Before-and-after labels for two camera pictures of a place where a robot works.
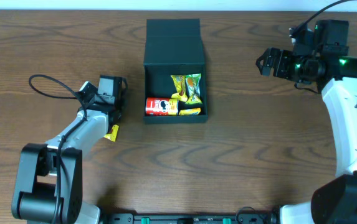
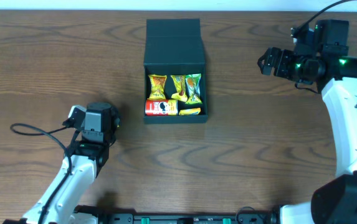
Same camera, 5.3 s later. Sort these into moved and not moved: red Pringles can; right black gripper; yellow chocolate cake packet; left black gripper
Moved: left black gripper
Not moved: right black gripper; yellow chocolate cake packet; red Pringles can
